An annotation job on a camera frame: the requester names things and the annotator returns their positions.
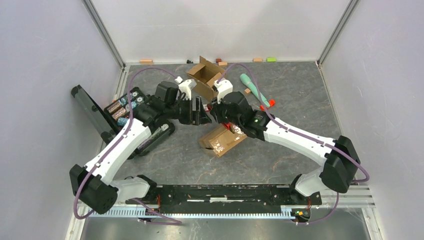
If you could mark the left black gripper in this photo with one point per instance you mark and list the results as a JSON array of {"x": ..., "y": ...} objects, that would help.
[{"x": 198, "y": 117}]

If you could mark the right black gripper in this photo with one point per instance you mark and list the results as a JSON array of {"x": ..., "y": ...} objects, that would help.
[{"x": 216, "y": 109}]

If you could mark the brown cardboard express box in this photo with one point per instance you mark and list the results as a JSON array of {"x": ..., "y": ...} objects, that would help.
[{"x": 205, "y": 73}]

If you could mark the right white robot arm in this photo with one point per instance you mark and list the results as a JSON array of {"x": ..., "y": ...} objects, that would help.
[{"x": 337, "y": 158}]

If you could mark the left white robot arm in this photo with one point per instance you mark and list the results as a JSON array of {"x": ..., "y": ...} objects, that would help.
[{"x": 94, "y": 183}]

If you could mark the small red white box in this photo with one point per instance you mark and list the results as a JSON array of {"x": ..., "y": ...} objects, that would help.
[{"x": 207, "y": 107}]

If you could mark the green block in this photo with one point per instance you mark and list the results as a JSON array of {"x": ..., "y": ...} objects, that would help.
[{"x": 271, "y": 59}]

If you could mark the tan block far left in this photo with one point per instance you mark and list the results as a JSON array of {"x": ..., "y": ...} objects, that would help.
[{"x": 146, "y": 61}]

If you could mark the black case with poker chips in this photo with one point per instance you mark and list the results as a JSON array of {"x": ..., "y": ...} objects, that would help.
[{"x": 110, "y": 120}]

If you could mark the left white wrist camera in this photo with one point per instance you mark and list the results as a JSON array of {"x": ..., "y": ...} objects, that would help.
[{"x": 186, "y": 86}]

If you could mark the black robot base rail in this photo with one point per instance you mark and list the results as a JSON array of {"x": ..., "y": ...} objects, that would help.
[{"x": 226, "y": 198}]

